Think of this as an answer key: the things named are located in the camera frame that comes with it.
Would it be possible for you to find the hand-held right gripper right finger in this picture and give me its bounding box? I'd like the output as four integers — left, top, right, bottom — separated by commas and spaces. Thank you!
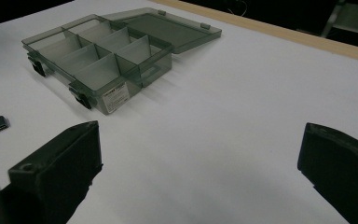
296, 122, 358, 224

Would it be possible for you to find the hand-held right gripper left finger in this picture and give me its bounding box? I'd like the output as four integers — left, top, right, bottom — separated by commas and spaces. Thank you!
0, 120, 103, 224

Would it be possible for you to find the clear grey compartment storage box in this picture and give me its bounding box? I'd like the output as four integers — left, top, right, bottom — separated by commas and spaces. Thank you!
21, 7, 223, 116

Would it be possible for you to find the grey metal stand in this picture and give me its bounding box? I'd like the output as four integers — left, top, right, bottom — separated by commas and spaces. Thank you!
320, 0, 358, 39

